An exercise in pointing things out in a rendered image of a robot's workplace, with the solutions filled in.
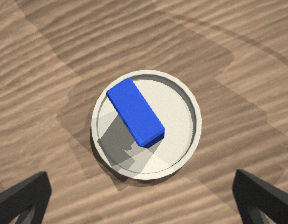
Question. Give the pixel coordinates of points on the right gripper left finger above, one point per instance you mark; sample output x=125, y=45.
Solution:
x=29, y=198

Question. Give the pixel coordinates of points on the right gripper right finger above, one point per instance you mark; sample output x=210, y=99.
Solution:
x=254, y=197

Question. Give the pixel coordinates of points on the white saucer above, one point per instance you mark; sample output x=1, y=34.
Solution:
x=176, y=108

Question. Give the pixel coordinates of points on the blue block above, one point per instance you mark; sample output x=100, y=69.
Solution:
x=136, y=114

